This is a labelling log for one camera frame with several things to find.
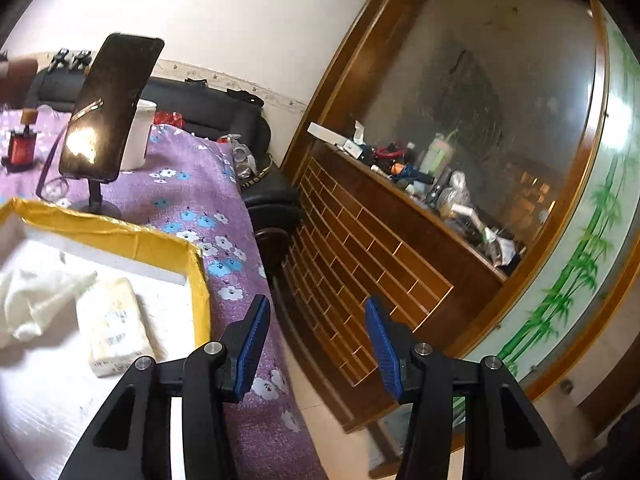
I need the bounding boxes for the black phone stand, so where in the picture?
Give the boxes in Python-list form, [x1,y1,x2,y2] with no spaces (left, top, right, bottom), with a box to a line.
[72,180,124,220]

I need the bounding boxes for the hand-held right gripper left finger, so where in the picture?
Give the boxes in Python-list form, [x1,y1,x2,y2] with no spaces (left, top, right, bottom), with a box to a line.
[57,294,272,480]

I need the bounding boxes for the black leather sofa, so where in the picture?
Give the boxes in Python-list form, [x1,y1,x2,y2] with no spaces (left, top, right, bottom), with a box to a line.
[25,66,304,241]

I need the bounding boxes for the pile of shelf clutter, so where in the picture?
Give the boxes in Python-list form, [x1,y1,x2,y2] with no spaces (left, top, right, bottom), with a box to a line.
[345,120,529,279]

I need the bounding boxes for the purple floral tablecloth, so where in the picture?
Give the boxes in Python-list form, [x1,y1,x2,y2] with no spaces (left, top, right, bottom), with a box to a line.
[0,109,329,480]

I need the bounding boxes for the small red plastic bag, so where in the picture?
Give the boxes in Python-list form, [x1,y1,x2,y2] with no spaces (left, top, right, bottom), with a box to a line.
[152,111,186,131]

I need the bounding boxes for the wooden partition cabinet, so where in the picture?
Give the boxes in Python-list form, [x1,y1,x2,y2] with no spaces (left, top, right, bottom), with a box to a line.
[279,0,640,438]

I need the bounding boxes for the bamboo print glass panel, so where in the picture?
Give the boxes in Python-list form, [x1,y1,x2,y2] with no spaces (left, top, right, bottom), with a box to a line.
[450,10,640,397]

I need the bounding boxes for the clear bag of jars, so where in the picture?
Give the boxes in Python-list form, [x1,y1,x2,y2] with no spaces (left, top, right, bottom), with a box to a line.
[220,134,259,181]

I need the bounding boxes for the small red device wooden top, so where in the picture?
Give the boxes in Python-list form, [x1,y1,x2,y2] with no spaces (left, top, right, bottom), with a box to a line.
[2,109,39,174]

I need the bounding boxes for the yellow-edged shallow box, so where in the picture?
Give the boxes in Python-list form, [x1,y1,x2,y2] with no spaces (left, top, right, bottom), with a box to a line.
[0,197,213,480]

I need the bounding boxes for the white cloth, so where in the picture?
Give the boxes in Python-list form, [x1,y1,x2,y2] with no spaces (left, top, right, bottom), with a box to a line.
[0,265,99,351]

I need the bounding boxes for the white cup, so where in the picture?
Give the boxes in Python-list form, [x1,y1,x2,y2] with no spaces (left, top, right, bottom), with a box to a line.
[120,100,159,172]

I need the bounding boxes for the black smartphone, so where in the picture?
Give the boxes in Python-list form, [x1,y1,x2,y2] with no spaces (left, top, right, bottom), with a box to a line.
[59,33,166,184]

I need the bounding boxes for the white flat box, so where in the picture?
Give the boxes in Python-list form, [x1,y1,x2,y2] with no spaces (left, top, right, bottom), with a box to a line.
[307,122,352,144]

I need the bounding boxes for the dark round wooden stool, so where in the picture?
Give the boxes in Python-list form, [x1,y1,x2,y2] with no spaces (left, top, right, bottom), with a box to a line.
[252,227,291,272]

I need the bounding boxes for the pale yellow tissue packet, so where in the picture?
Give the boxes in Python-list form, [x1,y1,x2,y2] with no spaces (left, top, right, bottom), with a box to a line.
[75,277,154,379]

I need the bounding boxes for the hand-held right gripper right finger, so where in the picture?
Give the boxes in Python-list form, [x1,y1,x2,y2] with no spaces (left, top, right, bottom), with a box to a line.
[364,296,576,480]

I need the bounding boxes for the black strap bag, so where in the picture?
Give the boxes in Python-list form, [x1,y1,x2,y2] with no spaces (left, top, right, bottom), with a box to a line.
[227,88,265,109]

